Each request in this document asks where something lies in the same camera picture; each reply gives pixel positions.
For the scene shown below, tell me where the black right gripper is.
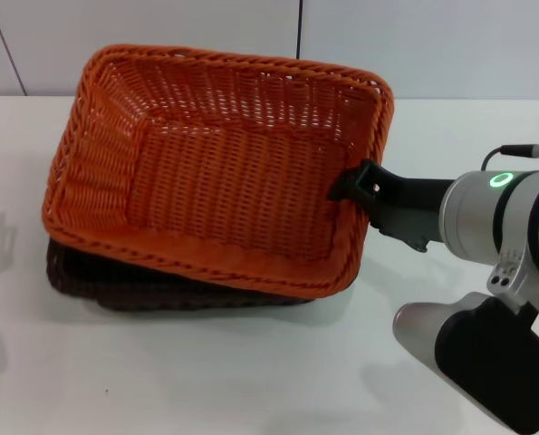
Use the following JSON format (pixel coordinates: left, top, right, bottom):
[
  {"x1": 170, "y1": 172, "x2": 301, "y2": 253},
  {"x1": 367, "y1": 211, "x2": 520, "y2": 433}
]
[{"x1": 327, "y1": 159, "x2": 455, "y2": 253}]

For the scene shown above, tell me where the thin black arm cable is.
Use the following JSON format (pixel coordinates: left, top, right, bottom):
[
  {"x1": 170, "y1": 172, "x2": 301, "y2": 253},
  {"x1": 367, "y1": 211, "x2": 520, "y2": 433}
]
[{"x1": 481, "y1": 143, "x2": 539, "y2": 172}]

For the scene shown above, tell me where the orange woven basket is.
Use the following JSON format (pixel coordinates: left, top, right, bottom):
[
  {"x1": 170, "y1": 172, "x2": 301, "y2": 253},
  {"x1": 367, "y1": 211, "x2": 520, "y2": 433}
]
[{"x1": 41, "y1": 43, "x2": 395, "y2": 300}]

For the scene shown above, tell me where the dark brown woven basket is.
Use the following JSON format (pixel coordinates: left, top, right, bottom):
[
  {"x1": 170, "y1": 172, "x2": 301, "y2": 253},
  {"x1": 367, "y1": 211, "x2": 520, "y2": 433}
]
[{"x1": 45, "y1": 235, "x2": 315, "y2": 313}]

